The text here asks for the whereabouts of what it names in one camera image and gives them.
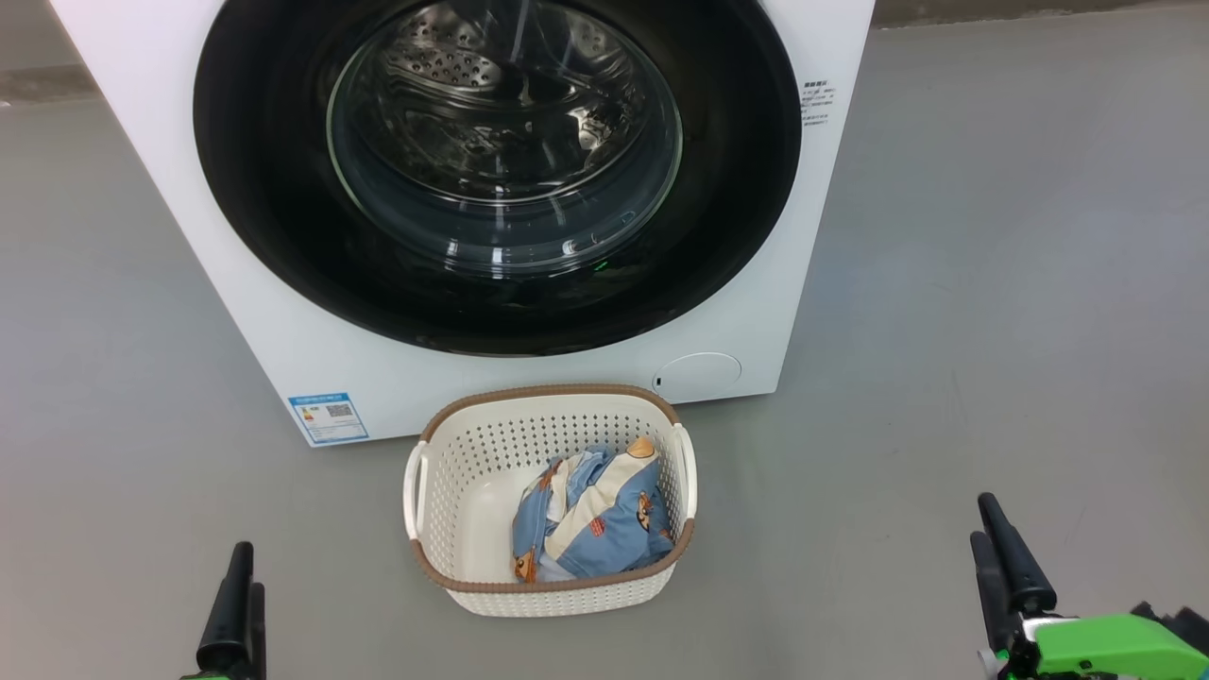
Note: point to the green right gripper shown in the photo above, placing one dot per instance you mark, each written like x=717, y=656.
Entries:
x=1115, y=647

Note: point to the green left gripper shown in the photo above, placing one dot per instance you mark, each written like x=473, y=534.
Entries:
x=208, y=676

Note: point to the light blue garment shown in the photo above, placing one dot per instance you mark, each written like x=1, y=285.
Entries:
x=576, y=469

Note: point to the blue cream cartoon print garment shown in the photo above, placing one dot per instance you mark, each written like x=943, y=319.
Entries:
x=614, y=529

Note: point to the black round glass washer door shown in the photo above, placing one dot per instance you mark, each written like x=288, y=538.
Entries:
x=283, y=189

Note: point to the white front-load washing machine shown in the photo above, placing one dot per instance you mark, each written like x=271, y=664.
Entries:
x=236, y=312

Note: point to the blue energy label sticker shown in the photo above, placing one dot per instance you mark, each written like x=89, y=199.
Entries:
x=328, y=418

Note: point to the cream perforated laundry basket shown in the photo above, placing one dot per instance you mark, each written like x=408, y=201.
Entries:
x=472, y=472

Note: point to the round white filter cover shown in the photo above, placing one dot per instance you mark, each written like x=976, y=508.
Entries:
x=699, y=375

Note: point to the printed warning text label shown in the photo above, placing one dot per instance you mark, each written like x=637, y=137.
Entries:
x=816, y=104

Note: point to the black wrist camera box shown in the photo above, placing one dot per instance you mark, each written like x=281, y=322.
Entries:
x=1181, y=619

